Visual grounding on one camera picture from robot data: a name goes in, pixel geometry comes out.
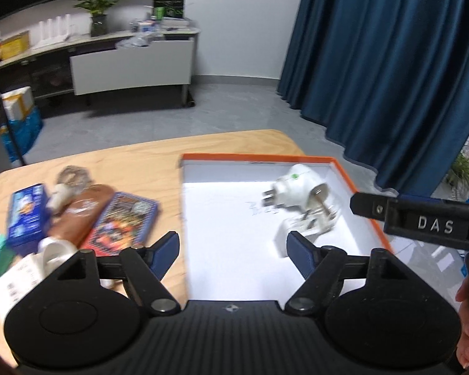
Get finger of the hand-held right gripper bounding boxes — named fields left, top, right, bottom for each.
left=349, top=191, right=395, bottom=220

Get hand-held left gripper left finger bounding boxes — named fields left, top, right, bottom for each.
left=57, top=231, right=181, bottom=318

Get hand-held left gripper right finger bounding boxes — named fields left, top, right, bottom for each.
left=285, top=230, right=411, bottom=318

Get orange-rimmed white box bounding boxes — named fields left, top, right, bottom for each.
left=179, top=152, right=395, bottom=303

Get white folding plug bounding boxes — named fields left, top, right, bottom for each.
left=274, top=203, right=339, bottom=259

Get red and blue card box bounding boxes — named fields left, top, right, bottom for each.
left=80, top=191, right=159, bottom=256

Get small leafy plant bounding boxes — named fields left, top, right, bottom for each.
left=446, top=152, right=469, bottom=200

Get white power adapter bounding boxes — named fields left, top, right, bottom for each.
left=261, top=164, right=331, bottom=213

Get brown tube with white cap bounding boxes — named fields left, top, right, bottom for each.
left=37, top=183, right=116, bottom=278

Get clear bottle with white cap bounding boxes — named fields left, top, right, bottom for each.
left=49, top=165, right=92, bottom=213

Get dark blue curtain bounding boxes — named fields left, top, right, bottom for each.
left=277, top=0, right=469, bottom=201

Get blue cartoon card box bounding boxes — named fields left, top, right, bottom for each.
left=6, top=183, right=49, bottom=256

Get white barcode box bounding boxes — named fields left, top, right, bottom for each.
left=0, top=252, right=48, bottom=318

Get blue and white package stack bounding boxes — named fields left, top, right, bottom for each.
left=0, top=86, right=44, bottom=163

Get clear plastic bags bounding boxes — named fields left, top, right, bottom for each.
left=115, top=33, right=165, bottom=50

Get pile of small boxes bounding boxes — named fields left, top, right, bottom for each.
left=129, top=17, right=192, bottom=34

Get potted green plant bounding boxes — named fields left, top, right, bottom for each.
left=72, top=0, right=126, bottom=38

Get black and green box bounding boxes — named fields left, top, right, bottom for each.
left=152, top=0, right=187, bottom=21

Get white router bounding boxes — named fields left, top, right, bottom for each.
left=36, top=14, right=77, bottom=46

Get yellow box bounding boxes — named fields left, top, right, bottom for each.
left=0, top=31, right=31, bottom=60

